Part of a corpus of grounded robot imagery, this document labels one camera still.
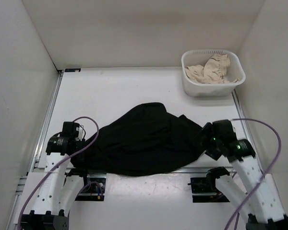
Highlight black trousers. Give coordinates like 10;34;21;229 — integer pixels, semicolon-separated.
71;103;204;177

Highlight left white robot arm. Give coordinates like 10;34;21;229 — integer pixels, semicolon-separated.
17;122;91;230

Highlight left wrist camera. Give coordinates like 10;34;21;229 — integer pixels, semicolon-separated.
75;125;86;141

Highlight beige trousers in basket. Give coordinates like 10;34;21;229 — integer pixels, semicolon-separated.
185;54;240;84

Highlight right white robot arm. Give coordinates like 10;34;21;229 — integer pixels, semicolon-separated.
199;120;288;230

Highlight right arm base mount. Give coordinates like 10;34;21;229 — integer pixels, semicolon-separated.
188;170;231;203

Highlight white plastic basket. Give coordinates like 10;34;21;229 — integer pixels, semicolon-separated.
181;49;246;97

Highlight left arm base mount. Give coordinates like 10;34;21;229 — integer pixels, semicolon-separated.
64;168;107;202

